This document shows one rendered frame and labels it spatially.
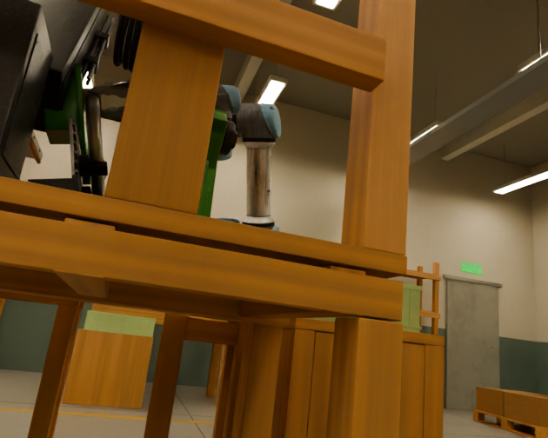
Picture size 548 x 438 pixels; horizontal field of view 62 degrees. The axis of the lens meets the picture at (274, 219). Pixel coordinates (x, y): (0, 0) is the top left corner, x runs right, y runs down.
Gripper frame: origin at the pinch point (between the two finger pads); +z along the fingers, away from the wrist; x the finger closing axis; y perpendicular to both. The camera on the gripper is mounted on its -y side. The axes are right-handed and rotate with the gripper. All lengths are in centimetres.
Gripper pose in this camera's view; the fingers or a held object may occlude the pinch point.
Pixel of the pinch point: (95, 102)
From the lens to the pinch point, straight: 116.3
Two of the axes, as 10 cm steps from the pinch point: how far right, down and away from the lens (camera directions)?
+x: 1.3, -8.4, -5.3
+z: -9.2, 1.0, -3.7
